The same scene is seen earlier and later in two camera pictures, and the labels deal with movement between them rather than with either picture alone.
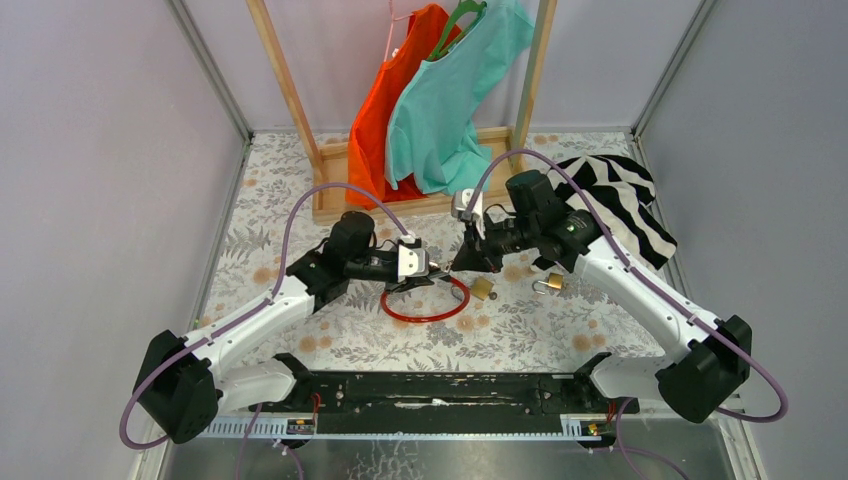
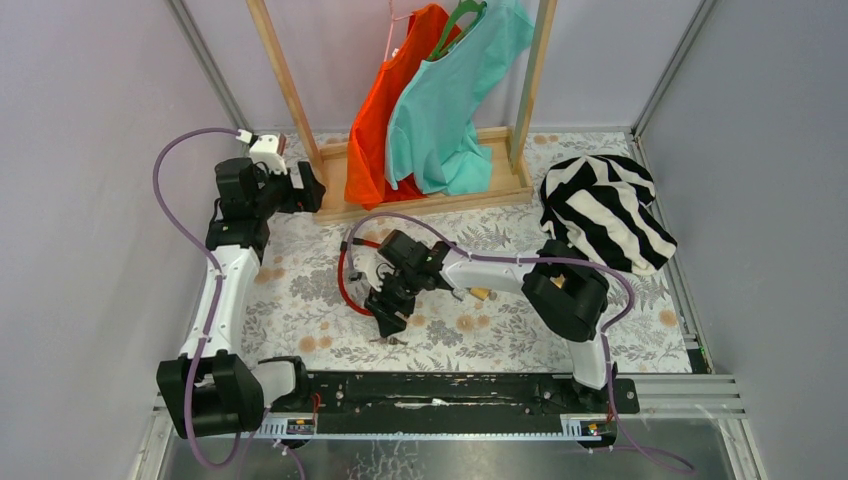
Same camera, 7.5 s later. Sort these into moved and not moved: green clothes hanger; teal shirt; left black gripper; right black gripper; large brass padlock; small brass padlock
Moved: right black gripper; left black gripper
Not moved: small brass padlock; green clothes hanger; large brass padlock; teal shirt
